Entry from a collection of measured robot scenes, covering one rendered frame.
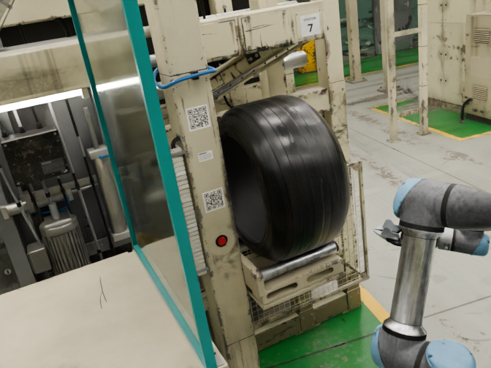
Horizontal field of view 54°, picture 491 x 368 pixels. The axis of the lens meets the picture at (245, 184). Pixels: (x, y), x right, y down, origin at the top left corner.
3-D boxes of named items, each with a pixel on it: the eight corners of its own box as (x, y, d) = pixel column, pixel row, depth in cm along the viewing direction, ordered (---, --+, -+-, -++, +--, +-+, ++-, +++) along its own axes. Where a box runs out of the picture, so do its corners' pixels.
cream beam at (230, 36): (187, 68, 174) (179, 25, 169) (167, 64, 196) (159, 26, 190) (326, 38, 196) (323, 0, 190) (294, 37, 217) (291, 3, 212)
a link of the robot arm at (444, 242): (451, 238, 165) (448, 257, 160) (437, 236, 167) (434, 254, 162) (454, 224, 160) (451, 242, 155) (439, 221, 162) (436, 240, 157)
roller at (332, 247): (253, 278, 177) (259, 285, 174) (253, 269, 175) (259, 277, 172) (332, 247, 190) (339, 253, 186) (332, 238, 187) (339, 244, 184)
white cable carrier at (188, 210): (198, 276, 171) (170, 150, 154) (193, 270, 176) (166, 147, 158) (210, 271, 173) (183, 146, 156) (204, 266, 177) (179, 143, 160)
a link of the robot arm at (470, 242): (489, 230, 160) (485, 255, 161) (454, 224, 164) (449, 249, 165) (492, 234, 152) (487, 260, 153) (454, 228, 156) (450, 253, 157)
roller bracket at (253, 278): (259, 299, 170) (256, 275, 167) (217, 254, 205) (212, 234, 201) (267, 296, 172) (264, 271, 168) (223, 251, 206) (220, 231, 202)
